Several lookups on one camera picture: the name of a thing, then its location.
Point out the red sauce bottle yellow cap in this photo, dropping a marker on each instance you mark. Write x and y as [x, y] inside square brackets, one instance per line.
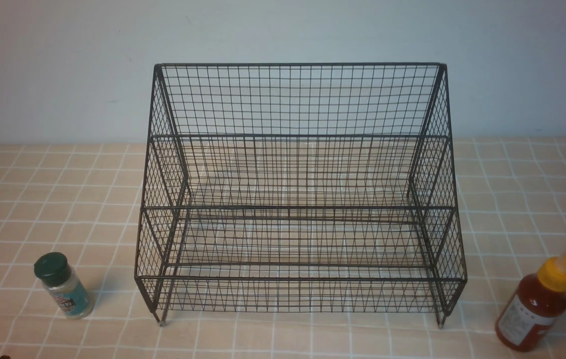
[533, 309]

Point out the black wire mesh rack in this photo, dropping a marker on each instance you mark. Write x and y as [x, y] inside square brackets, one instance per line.
[300, 187]

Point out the green-capped seasoning shaker bottle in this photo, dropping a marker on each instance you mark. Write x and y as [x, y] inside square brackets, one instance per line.
[59, 279]

